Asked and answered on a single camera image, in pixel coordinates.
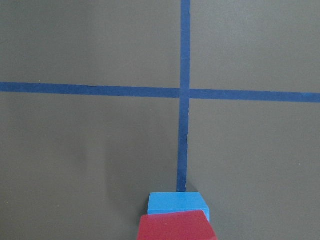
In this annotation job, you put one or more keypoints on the blue cube block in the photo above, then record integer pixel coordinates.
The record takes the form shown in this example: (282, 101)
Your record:
(173, 202)

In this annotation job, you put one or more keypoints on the red cube block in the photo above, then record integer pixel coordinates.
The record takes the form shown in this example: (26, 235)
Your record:
(187, 225)

